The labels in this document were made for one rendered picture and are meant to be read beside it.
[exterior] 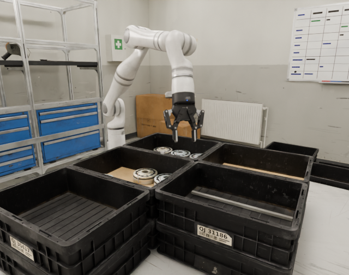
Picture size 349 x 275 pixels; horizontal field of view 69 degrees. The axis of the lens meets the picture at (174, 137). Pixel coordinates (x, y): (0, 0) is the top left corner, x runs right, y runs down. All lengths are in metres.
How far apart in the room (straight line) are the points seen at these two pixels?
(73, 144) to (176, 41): 2.43
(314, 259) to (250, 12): 3.58
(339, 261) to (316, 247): 0.07
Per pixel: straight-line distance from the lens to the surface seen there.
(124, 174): 1.16
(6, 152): 2.82
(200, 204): 0.72
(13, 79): 3.71
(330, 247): 1.08
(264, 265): 0.75
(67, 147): 3.09
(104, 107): 1.38
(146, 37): 1.03
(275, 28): 4.00
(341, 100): 3.82
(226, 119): 4.14
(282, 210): 0.96
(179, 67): 0.84
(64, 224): 0.89
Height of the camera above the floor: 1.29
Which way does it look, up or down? 15 degrees down
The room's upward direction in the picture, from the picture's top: straight up
